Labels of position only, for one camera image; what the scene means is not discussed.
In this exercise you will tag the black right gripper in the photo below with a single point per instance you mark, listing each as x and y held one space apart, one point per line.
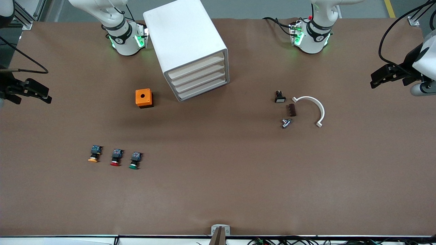
7 87

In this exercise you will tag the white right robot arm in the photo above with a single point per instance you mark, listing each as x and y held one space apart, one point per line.
126 44

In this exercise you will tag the white drawer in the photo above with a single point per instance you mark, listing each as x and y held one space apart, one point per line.
199 82
197 74
201 90

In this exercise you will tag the red push button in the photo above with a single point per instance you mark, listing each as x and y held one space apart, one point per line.
116 157

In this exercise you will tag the yellow push button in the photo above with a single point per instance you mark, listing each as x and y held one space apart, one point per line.
95 153

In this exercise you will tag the silver metal fitting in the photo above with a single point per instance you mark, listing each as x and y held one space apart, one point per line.
286 123

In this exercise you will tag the white square push button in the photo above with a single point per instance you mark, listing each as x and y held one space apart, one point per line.
280 98

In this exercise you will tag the green push button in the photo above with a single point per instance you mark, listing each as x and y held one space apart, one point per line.
135 160

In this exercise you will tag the white drawer cabinet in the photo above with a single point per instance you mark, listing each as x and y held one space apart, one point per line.
185 30

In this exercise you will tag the orange button box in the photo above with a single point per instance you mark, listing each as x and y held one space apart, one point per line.
143 97

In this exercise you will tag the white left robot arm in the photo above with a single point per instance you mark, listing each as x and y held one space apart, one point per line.
316 39

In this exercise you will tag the grey mount bracket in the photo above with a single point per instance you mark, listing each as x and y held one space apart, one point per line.
214 227

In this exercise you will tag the brown camera post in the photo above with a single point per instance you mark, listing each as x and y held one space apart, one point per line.
218 238

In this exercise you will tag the white semicircular bracket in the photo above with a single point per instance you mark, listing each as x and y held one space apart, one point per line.
308 98

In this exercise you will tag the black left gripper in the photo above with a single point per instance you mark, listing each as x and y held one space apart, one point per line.
406 64

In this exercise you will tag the brown cylindrical capacitor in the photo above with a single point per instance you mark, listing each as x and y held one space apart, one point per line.
292 110

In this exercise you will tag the aluminium frame profile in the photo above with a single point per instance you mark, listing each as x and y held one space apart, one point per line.
27 21
414 21

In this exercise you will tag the white plastic tray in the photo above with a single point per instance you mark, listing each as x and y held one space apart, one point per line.
196 66

